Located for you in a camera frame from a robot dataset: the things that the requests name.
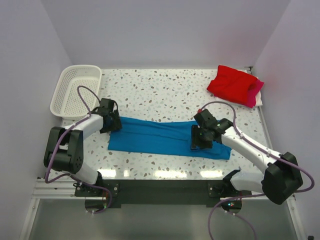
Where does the blue t shirt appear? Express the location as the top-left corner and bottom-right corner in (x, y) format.
(108, 117), (231, 160)

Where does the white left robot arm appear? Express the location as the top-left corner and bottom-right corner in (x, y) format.
(43, 98), (122, 196)

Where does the white plastic basket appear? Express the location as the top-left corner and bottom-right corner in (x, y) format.
(50, 64), (102, 120)

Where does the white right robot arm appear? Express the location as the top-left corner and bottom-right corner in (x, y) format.
(191, 109), (303, 205)

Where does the red folded t shirt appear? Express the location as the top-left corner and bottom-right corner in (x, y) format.
(206, 65), (258, 105)

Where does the pink folded t shirt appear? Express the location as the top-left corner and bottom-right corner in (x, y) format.
(246, 79), (264, 107)

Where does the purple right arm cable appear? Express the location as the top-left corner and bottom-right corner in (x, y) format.
(201, 100), (315, 240)

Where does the white folded t shirt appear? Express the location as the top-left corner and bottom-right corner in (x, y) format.
(215, 91), (264, 108)

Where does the aluminium frame rail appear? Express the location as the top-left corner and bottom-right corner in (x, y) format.
(31, 177), (297, 201)

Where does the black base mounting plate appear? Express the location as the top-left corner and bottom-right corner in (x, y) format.
(73, 179), (251, 210)

